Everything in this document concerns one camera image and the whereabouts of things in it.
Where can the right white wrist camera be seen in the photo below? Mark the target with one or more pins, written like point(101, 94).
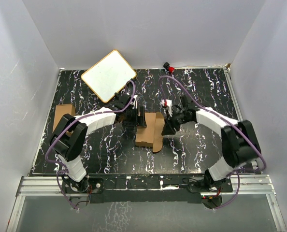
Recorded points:
point(167, 105)

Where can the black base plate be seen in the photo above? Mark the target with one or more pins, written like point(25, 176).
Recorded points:
point(107, 188)

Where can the folded brown cardboard box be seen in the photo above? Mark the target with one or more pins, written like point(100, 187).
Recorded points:
point(60, 111)

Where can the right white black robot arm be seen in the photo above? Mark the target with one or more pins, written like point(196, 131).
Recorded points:
point(239, 142)

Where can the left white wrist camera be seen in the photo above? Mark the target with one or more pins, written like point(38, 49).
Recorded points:
point(134, 102)

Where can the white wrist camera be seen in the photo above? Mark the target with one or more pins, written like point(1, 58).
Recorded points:
point(134, 102)
point(167, 105)

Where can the red and black knob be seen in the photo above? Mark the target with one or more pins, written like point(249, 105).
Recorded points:
point(168, 68)

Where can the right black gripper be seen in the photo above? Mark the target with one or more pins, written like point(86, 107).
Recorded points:
point(168, 129)

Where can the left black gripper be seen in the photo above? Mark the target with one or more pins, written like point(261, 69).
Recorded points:
point(137, 121)

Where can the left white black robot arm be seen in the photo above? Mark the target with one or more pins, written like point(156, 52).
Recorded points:
point(69, 136)

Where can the white board with wooden frame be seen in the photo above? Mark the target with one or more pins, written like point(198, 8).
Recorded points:
point(108, 76)

